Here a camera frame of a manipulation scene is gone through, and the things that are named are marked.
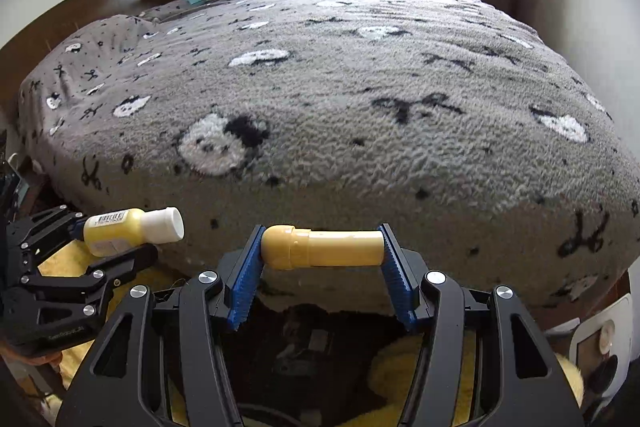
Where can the dark wooden headboard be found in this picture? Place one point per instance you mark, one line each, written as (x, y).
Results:
(27, 48)

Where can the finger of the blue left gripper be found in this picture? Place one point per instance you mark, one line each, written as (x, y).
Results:
(77, 230)

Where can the yellow bottle white cap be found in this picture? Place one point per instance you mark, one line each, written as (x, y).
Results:
(116, 232)

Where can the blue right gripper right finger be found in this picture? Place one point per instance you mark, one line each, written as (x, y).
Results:
(400, 282)

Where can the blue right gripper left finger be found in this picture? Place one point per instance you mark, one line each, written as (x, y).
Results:
(244, 278)

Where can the small yellow tube bottle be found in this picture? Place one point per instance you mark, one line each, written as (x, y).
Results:
(284, 247)

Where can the person's left hand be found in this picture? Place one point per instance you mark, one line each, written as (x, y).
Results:
(53, 359)

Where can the grey fluffy cat-pattern blanket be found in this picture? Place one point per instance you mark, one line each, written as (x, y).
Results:
(447, 119)

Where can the white appliance on floor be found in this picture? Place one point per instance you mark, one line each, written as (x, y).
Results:
(602, 347)

